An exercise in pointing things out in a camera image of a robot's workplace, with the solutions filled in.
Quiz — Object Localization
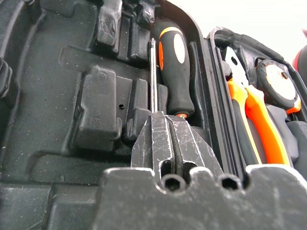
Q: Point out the black orange handle screwdriver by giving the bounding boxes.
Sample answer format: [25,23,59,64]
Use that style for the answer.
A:
[152,18,195,119]

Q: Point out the black orange tape measure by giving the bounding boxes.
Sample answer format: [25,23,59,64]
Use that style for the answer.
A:
[254,58,302,115]

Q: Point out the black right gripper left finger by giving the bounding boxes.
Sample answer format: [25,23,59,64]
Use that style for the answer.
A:
[131,112,174,171]

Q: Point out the orange black handle pliers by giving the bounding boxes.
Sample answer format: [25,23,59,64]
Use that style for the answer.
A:
[222,46,294,167]

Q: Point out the red rounded object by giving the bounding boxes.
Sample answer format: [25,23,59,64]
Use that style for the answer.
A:
[292,47,307,73]

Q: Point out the silver shaft Phillips screwdriver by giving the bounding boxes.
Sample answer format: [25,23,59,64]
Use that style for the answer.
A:
[149,37,159,114]

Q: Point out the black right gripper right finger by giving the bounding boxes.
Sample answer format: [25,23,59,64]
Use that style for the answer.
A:
[167,115,224,173]

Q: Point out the black plastic tool case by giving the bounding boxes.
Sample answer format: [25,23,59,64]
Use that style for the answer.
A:
[0,0,307,230]

